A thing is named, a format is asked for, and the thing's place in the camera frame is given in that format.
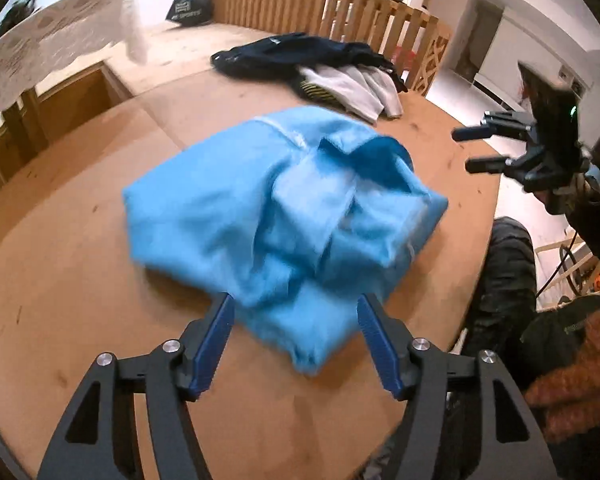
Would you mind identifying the dark navy garment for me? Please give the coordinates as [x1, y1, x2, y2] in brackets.
[211, 32, 408, 93]

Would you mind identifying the light blue striped work coat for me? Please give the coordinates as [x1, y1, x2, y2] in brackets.
[122, 106, 449, 376]

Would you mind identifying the black cable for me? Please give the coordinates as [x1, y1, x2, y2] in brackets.
[536, 232, 581, 302]

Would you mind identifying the white ribbed garment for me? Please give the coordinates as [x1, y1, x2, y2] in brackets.
[300, 62, 403, 126]

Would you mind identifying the black yellow patterned garment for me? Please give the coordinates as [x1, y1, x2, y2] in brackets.
[297, 77, 342, 107]

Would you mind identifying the person's orange fuzzy sweater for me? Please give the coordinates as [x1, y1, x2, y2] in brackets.
[524, 305, 600, 443]

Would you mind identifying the black drawstring bag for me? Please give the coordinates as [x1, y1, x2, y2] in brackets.
[166, 0, 215, 26]

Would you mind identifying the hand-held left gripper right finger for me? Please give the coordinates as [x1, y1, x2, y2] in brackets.
[356, 294, 561, 480]

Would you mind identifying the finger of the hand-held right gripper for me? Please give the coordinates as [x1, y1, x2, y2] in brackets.
[465, 152, 531, 176]
[451, 111, 537, 142]

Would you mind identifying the wooden rack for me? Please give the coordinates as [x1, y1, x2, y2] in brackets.
[534, 237, 600, 312]

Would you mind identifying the white door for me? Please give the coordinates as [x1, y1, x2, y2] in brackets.
[455, 0, 506, 86]

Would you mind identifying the wooden side table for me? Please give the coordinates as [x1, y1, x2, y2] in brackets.
[0, 62, 133, 211]

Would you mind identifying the red object behind fence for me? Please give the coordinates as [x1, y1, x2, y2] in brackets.
[395, 45, 422, 74]

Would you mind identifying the person's dark upper garment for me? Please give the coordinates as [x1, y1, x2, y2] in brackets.
[522, 292, 600, 361]

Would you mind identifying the white lace tablecloth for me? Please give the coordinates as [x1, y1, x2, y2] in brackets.
[0, 0, 148, 131]

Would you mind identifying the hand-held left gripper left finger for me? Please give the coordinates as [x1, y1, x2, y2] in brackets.
[37, 292, 236, 480]

